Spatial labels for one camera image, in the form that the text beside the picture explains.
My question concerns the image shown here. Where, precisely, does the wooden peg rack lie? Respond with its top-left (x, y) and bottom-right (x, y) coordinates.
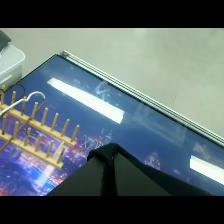
top-left (0, 85), bottom-right (81, 170)

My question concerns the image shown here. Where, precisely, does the black garment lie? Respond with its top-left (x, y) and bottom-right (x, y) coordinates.
top-left (87, 143), bottom-right (215, 197)

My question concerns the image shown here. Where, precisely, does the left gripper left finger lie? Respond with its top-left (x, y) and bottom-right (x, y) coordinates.
top-left (47, 156), bottom-right (102, 197)

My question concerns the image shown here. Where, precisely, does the white clothes hanger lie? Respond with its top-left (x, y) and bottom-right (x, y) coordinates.
top-left (0, 90), bottom-right (47, 118)

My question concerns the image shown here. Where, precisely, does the white box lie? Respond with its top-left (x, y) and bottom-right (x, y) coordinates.
top-left (0, 29), bottom-right (26, 85)

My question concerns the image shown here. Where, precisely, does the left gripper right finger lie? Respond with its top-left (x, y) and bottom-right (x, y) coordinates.
top-left (114, 152), bottom-right (172, 197)

